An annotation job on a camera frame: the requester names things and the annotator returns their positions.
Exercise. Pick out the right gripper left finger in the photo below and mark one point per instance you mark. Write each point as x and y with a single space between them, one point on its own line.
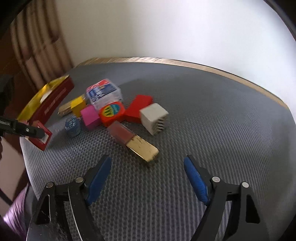
49 221

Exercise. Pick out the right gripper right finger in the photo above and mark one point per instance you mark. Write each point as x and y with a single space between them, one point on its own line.
245 221

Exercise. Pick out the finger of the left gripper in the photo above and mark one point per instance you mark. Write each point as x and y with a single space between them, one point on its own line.
14 127

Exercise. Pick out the orange tape measure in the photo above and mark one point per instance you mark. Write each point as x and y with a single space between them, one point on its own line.
112 112

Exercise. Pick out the clear plastic box blue label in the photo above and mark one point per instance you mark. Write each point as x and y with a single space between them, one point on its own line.
103 93

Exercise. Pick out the red toffee tin box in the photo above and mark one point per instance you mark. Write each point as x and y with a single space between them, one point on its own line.
40 108

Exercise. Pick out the beige rectangular bar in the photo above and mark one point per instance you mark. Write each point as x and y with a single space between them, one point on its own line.
64 109

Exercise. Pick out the yellow cube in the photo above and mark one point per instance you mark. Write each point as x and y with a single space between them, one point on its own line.
77 105

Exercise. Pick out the pink cube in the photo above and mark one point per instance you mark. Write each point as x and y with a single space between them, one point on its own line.
90 117

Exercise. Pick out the grey honeycomb mesh mat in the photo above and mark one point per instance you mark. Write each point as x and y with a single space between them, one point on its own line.
232 130

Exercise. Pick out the beige patterned curtain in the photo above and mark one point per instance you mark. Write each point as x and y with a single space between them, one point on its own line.
38 43

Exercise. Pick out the gold and red rectangular box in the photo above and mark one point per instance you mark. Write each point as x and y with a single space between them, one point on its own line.
128 139

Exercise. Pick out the red block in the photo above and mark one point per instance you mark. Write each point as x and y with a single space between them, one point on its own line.
132 113

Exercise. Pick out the white cube striped side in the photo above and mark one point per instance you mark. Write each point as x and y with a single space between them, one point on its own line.
153 118

